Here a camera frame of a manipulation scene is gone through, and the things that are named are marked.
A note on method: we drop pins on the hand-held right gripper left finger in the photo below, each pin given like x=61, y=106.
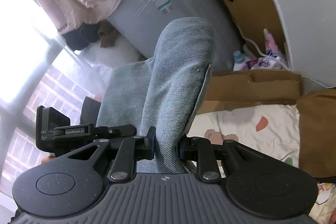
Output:
x=151, y=142

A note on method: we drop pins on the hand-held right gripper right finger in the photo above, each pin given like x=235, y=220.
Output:
x=189, y=150

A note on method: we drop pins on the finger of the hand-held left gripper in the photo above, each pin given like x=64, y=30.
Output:
x=120, y=130

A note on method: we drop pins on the blue denim pants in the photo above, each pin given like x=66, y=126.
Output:
x=178, y=69

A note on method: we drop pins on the cream bear print bed sheet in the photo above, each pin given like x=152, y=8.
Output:
x=236, y=119

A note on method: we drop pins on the glass window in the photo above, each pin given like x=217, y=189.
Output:
x=26, y=56

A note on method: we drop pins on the white fluffy cloth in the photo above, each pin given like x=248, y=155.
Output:
x=118, y=53

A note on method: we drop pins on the black hanging garment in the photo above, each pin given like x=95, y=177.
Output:
x=81, y=37

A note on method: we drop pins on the white bottle blue cap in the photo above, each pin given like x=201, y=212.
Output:
x=239, y=58

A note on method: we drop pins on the purple white plastic packet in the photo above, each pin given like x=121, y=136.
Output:
x=267, y=61

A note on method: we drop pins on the brown cloth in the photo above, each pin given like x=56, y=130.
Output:
x=317, y=134

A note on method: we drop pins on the tall cardboard box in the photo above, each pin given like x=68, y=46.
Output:
x=249, y=3

